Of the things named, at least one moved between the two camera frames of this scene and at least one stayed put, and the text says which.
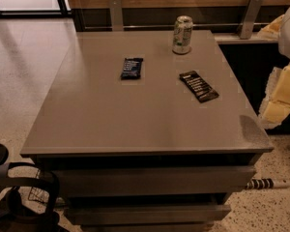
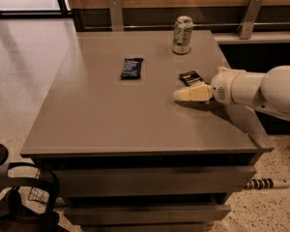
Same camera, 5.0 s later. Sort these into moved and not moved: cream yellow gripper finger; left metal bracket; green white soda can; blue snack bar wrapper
Moved: cream yellow gripper finger
Not moved: green white soda can; left metal bracket; blue snack bar wrapper
